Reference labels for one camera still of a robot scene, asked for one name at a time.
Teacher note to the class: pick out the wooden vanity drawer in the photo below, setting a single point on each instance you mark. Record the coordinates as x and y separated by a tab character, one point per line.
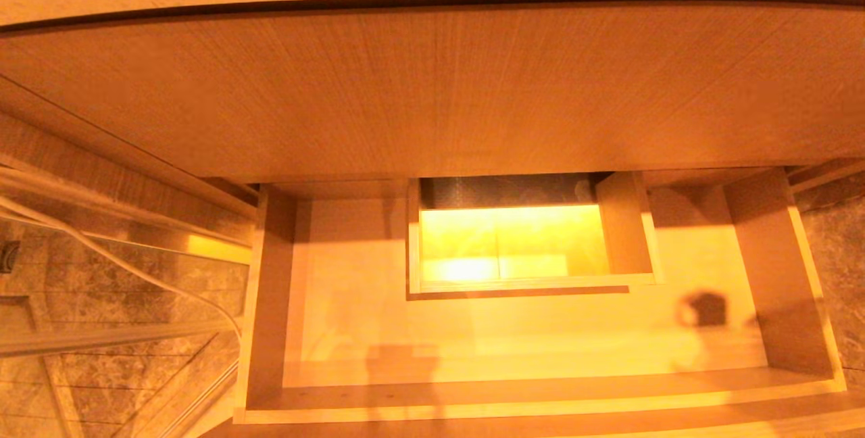
540	336

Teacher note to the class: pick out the wooden vanity side panel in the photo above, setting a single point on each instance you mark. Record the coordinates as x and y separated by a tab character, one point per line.
81	154

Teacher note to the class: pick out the wooden upper vanity front panel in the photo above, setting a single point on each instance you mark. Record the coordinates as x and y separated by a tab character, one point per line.
432	86

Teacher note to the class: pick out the glass shower screen pale frame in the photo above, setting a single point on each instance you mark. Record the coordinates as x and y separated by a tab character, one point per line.
101	338

